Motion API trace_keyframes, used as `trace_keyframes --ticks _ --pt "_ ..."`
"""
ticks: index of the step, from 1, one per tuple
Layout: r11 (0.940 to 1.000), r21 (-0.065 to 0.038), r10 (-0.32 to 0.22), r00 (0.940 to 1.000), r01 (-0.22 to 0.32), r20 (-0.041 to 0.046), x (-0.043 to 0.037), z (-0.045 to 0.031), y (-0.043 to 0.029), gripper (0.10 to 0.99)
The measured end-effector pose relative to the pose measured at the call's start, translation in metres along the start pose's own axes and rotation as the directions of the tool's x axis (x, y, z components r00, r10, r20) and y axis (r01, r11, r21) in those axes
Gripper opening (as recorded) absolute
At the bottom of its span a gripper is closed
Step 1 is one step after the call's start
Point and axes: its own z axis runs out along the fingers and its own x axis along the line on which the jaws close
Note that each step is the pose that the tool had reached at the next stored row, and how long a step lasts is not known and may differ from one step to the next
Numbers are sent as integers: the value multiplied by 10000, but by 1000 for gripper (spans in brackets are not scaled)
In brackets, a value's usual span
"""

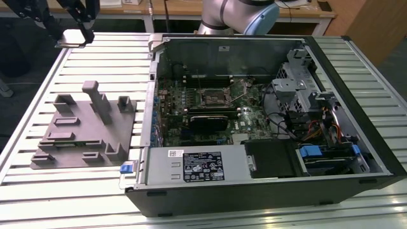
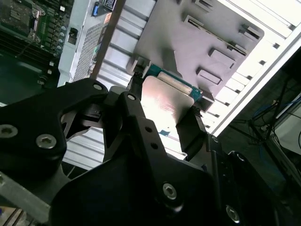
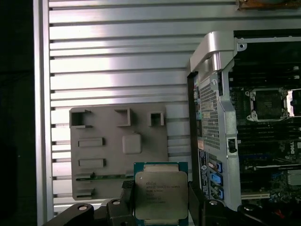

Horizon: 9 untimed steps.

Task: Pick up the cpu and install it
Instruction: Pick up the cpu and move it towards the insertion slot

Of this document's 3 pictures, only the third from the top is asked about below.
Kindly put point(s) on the grey parts rack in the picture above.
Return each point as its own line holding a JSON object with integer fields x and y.
{"x": 110, "y": 141}

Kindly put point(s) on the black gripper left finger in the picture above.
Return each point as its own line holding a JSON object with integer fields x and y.
{"x": 125, "y": 200}

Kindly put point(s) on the green RAM stick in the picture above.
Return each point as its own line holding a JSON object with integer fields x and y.
{"x": 105, "y": 176}

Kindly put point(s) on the CPU socket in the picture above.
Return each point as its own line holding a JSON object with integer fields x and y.
{"x": 268, "y": 103}

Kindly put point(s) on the black RAM slot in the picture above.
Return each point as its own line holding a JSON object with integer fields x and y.
{"x": 270, "y": 131}
{"x": 270, "y": 126}
{"x": 270, "y": 136}

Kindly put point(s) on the black PC case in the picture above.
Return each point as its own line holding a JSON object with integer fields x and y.
{"x": 209, "y": 113}

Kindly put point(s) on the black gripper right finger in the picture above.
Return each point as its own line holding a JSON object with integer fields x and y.
{"x": 195, "y": 207}

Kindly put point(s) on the black graphics card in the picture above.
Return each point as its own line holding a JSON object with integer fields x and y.
{"x": 263, "y": 155}

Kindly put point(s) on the silver CPU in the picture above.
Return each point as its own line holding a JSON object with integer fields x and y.
{"x": 160, "y": 188}

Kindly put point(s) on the brown square base plate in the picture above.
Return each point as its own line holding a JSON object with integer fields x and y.
{"x": 258, "y": 5}

